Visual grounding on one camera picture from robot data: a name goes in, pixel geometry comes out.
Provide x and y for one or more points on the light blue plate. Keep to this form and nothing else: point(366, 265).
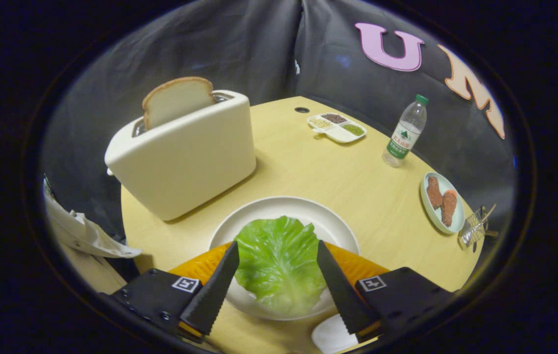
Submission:
point(458, 216)

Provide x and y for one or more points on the white leaf-shaped plate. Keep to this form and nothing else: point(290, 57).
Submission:
point(330, 337)

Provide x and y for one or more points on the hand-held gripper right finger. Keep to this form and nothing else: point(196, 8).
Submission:
point(340, 290)

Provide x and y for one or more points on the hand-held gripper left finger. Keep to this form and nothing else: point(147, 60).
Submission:
point(215, 295)

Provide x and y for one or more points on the toast bread slice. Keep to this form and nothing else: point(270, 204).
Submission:
point(178, 101)

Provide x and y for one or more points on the white divided condiment dish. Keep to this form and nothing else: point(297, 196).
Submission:
point(340, 132)

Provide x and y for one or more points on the brown meat patty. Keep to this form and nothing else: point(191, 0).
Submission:
point(449, 209)
point(434, 192)

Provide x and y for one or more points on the clear utensil holder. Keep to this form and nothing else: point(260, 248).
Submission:
point(473, 228)

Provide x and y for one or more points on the clear plastic water bottle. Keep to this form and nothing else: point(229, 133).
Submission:
point(404, 135)

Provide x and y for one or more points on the beige fabric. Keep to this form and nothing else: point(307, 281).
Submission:
point(94, 273)

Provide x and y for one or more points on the round cream plate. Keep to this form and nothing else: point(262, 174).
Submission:
point(284, 209)

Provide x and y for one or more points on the green lettuce leaf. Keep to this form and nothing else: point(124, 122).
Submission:
point(279, 265)

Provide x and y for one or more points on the white crumpled cloth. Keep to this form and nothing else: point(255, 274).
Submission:
point(87, 231)

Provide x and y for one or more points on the wooden stick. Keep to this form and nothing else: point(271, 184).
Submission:
point(488, 212)

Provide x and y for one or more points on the white toaster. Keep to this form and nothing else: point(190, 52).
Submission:
point(185, 162)

